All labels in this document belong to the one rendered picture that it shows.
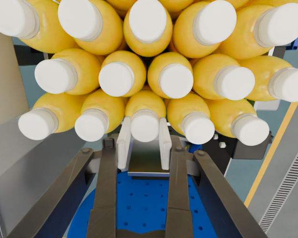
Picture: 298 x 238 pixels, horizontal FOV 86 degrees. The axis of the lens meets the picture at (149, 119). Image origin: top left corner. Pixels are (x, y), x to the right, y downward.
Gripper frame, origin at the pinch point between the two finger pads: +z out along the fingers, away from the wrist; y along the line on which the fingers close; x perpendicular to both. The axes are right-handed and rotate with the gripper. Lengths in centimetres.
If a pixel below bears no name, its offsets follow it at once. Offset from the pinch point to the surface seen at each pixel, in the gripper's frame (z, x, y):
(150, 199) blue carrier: 7.2, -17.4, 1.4
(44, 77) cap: 2.6, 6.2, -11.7
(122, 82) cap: 2.6, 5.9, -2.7
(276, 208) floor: 112, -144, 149
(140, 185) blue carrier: 10.9, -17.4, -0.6
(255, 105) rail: 14.7, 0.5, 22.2
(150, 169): 8.3, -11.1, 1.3
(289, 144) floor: 112, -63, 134
